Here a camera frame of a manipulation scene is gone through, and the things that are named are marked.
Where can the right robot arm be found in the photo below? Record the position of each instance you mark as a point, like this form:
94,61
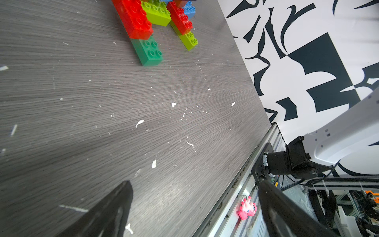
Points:
307,156

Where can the blue lego brick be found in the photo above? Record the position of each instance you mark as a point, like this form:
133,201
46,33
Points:
189,10

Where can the orange square lego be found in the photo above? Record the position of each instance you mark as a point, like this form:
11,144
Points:
180,4

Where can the pink toy on rail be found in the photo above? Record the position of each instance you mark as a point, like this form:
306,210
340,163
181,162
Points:
247,209

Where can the lime lego brick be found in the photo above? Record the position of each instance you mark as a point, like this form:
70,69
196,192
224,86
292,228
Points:
188,40
157,12

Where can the green lego brick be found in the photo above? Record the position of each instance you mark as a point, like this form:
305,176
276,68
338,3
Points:
148,51

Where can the red lego brick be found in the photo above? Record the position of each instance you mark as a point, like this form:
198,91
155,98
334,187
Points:
134,18
179,18

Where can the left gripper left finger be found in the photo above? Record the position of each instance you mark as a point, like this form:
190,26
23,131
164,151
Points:
108,218

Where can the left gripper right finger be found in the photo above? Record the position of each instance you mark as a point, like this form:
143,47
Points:
282,216

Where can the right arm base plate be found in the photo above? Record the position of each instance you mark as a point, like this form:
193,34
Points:
260,170

